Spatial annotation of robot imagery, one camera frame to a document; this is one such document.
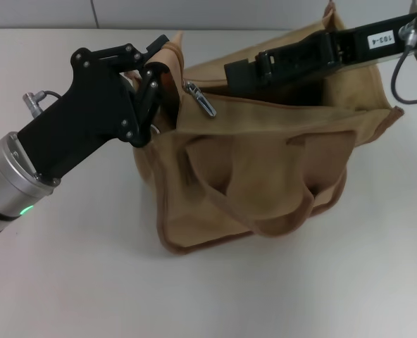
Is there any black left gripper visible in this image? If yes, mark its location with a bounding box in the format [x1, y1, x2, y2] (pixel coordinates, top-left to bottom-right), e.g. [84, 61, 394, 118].
[17, 34, 170, 184]

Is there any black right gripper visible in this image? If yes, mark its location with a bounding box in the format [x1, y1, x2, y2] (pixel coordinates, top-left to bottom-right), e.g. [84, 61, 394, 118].
[224, 9, 417, 98]

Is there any silver metal zipper pull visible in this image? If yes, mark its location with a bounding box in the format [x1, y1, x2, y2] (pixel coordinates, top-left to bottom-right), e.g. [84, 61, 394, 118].
[184, 80, 218, 118]

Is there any khaki canvas food bag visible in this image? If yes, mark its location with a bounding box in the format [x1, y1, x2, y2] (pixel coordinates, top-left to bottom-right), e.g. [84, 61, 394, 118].
[132, 0, 405, 255]

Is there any grey left gripper cable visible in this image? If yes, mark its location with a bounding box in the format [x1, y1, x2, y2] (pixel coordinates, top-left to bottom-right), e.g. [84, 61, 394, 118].
[22, 90, 63, 107]

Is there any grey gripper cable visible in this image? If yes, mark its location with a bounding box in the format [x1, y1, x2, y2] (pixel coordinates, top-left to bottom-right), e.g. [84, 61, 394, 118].
[390, 17, 417, 106]
[22, 90, 63, 107]

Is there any grey right gripper cable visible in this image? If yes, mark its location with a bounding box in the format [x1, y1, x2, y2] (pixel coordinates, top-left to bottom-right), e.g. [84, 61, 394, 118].
[390, 17, 417, 106]

